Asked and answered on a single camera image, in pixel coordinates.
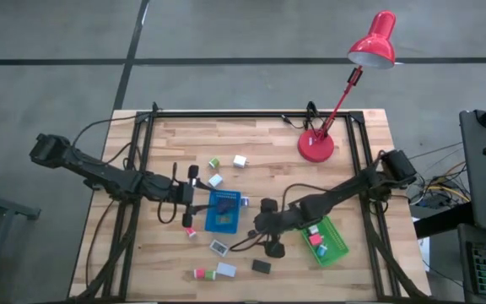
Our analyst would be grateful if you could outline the black power bank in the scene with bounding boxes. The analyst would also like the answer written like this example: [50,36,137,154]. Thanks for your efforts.
[251,258,272,275]

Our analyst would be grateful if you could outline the blue plastic basket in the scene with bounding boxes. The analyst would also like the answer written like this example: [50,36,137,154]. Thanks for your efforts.
[204,189,243,235]

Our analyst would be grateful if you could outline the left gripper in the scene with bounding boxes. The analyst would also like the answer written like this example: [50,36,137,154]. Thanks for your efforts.
[170,165,224,229]

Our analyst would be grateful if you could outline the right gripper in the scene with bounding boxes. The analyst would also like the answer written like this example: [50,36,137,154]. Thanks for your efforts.
[249,198,308,260]

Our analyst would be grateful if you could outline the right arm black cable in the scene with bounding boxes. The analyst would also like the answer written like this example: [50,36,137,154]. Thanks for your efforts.
[282,182,332,212]

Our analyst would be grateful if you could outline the grey equipment cart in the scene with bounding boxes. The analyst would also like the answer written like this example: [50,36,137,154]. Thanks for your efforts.
[457,95,486,304]

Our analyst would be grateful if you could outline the green plastic basket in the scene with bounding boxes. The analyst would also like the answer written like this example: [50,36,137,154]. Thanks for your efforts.
[300,214,350,268]

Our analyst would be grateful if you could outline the tangled floor cables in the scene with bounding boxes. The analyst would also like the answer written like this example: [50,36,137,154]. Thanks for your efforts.
[402,143,472,210]

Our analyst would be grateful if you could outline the red desk lamp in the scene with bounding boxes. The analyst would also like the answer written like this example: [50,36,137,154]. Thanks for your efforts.
[296,9,397,164]

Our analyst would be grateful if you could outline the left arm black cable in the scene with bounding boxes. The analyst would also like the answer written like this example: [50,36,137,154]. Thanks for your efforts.
[70,116,181,225]

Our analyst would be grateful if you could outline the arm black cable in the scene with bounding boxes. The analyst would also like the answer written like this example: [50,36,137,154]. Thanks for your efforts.
[282,182,332,212]
[70,116,181,225]

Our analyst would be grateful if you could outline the white power bank with screen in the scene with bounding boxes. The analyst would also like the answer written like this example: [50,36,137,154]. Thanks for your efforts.
[208,239,230,258]

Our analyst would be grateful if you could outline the black aluminium rig frame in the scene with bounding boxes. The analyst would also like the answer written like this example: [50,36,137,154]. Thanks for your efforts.
[69,100,432,301]

